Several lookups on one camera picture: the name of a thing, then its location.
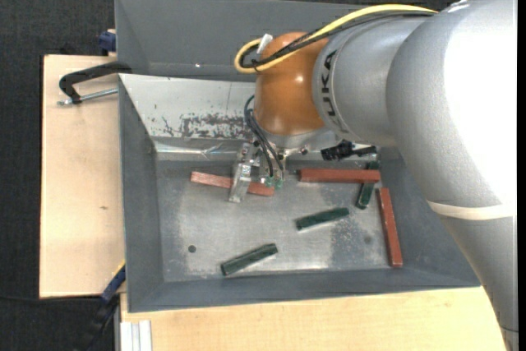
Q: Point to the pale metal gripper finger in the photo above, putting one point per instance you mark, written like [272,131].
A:
[237,190]
[249,172]

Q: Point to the grey metal bin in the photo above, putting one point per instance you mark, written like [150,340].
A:
[230,218]

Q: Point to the red-brown flat block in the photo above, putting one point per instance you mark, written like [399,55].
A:
[390,230]
[207,178]
[341,175]

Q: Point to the dark green flat block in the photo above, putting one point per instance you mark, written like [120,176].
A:
[365,193]
[248,259]
[322,218]

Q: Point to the pale wood flat board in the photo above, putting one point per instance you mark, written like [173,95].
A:
[78,185]

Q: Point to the black cylinder on white bracket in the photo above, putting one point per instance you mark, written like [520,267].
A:
[343,151]

